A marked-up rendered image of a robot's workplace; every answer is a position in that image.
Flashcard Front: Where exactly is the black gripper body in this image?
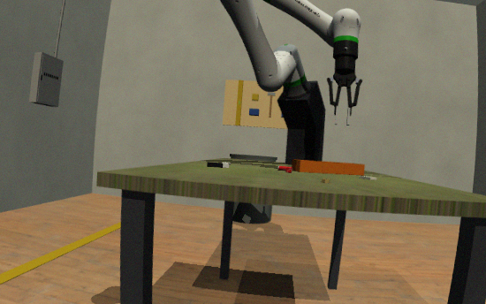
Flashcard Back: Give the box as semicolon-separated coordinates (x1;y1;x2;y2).
333;56;356;87

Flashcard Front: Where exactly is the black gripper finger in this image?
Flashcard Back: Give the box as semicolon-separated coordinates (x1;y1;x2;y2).
327;76;343;125
346;76;362;125

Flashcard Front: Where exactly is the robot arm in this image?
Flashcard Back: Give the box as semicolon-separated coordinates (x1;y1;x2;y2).
220;0;361;99

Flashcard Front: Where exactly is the orange three-compartment bin rack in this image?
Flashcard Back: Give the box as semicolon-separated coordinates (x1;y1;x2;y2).
292;159;365;176

